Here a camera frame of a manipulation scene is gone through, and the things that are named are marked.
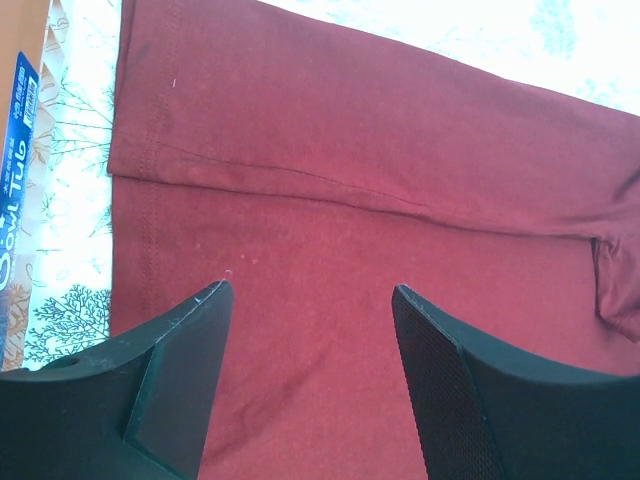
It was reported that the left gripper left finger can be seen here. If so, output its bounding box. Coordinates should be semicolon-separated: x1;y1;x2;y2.
1;281;234;479

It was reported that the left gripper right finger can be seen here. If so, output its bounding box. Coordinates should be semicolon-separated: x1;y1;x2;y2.
392;285;639;480

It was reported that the red t shirt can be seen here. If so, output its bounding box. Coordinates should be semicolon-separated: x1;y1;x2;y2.
108;1;639;479

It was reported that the floral table cloth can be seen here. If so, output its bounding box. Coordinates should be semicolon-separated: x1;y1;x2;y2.
6;1;639;369

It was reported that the orange plastic tub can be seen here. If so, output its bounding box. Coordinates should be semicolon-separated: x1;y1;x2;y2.
1;1;68;371

